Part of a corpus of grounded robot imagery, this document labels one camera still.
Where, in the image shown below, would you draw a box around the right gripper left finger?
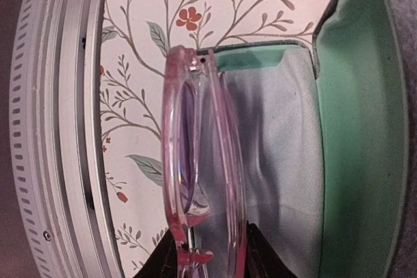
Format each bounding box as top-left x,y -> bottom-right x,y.
133,230 -> 177,278

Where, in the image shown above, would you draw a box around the front aluminium rail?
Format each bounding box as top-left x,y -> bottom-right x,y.
9,0 -> 124,277

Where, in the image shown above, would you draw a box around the pink clear sunglasses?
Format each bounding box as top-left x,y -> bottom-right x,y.
162,46 -> 247,277

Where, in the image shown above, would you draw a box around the grey marbled glasses case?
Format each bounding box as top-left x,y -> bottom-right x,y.
209,0 -> 416,277

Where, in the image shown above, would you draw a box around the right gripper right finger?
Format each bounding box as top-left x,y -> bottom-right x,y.
246,222 -> 296,278

